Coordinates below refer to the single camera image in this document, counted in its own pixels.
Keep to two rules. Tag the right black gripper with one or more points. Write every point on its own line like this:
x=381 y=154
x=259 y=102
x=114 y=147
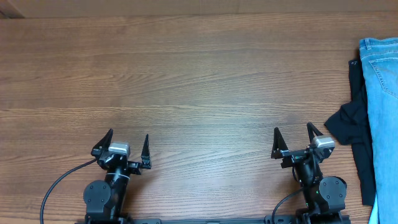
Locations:
x=297 y=154

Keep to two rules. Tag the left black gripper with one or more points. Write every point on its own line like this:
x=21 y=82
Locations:
x=136 y=167

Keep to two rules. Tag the light blue denim jeans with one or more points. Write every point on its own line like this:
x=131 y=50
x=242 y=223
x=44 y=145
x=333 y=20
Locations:
x=379 y=63

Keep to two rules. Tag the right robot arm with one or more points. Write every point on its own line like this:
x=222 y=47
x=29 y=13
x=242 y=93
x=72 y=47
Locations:
x=324 y=196

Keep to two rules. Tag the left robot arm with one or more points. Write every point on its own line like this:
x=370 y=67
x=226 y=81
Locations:
x=104 y=199

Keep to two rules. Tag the black t-shirt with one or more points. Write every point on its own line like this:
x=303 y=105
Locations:
x=350 y=126

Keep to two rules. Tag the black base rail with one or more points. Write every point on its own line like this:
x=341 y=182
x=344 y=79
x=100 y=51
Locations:
x=214 y=221

